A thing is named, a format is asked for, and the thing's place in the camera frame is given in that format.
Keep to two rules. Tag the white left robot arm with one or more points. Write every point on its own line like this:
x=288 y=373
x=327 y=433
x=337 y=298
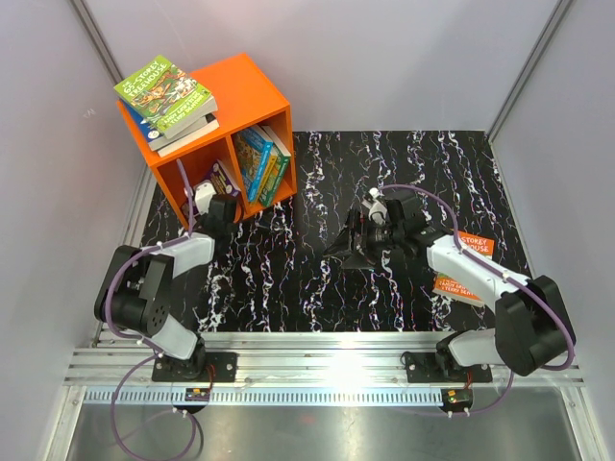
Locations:
x=135 y=296

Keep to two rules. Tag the bright blue paperback book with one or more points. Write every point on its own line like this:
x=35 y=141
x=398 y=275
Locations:
x=273 y=158

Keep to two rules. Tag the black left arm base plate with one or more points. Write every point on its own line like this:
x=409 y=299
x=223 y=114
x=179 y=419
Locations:
x=219 y=366

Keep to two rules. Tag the aluminium mounting rail frame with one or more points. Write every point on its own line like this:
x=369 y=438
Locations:
x=288 y=368

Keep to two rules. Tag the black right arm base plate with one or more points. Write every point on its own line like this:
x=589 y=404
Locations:
x=421 y=367

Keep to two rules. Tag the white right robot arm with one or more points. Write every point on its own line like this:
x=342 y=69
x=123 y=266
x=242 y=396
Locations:
x=532 y=328

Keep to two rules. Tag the lime 65-storey treehouse book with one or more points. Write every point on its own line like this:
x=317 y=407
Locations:
x=166 y=97

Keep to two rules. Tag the orange two-compartment shelf box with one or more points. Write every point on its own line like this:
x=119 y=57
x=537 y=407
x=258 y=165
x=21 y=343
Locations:
x=245 y=97

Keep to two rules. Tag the green 104-storey treehouse book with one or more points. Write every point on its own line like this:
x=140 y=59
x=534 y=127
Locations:
x=278 y=172

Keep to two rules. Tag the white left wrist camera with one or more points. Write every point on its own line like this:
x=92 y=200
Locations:
x=202 y=196

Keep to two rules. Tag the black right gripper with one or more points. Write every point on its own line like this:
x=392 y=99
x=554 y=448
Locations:
x=365 y=256

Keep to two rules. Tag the blue 91-storey treehouse book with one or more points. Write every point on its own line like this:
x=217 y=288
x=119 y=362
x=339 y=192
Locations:
x=164 y=146

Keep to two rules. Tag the black marble-pattern mat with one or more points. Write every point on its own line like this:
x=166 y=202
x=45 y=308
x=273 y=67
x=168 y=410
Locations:
x=274 y=276

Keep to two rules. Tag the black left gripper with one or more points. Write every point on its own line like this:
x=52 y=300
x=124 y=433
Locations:
x=233 y=229

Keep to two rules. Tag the purple 52-storey treehouse book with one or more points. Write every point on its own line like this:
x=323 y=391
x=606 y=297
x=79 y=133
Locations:
x=221 y=176

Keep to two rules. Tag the teal 26-storey treehouse book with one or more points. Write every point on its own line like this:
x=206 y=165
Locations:
x=252 y=146

